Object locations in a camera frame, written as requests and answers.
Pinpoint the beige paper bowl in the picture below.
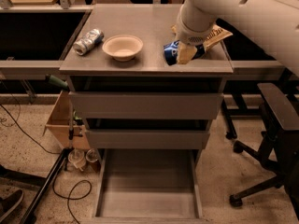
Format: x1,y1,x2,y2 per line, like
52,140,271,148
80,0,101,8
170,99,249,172
102,35,143,62

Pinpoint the brown chip bag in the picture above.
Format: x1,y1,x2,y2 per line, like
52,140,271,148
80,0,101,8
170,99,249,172
178,24,233,51

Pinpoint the grey top drawer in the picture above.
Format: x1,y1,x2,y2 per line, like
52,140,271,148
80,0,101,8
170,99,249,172
69,91,223,119

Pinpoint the silver crushed can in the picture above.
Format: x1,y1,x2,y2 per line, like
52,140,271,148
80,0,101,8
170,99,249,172
73,29,104,56

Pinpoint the grey drawer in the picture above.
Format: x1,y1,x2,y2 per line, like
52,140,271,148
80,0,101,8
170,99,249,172
86,130,209,149
69,91,223,119
82,149,211,224

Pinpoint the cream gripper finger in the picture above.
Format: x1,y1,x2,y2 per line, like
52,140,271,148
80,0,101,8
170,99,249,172
177,42,197,64

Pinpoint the dark shoe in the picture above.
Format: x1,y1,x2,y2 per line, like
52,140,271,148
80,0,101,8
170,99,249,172
0,189,24,223

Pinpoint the cardboard box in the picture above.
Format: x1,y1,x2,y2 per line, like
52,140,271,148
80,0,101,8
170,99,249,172
45,91,90,150

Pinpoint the blue pepsi can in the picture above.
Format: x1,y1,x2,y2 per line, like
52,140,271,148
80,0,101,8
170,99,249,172
164,41,206,65

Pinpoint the clear plastic cup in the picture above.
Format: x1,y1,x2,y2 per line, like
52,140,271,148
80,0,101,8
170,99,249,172
68,148,86,171
86,148,100,172

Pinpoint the grey drawer cabinet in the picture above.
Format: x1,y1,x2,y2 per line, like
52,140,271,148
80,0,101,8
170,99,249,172
59,3,235,154

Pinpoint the grey middle drawer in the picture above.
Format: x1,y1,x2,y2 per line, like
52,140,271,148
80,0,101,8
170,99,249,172
86,130,209,149

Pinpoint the grey bottom drawer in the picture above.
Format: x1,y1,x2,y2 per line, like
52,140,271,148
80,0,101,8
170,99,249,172
82,149,211,224

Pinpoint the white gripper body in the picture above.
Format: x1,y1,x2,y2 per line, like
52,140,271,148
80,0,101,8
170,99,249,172
176,21,215,46

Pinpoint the black floor cable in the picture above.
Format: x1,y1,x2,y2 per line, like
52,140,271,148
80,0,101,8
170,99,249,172
51,171,93,224

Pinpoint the black office chair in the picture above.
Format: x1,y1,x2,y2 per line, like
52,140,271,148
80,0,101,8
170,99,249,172
229,83,299,218

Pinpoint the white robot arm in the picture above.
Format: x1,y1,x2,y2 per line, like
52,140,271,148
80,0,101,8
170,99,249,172
177,0,299,76

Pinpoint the black tripod leg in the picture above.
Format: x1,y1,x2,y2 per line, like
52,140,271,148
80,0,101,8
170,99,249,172
20,148,71,224

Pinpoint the green handled tool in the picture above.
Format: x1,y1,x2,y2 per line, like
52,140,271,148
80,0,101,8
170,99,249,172
46,75,68,91

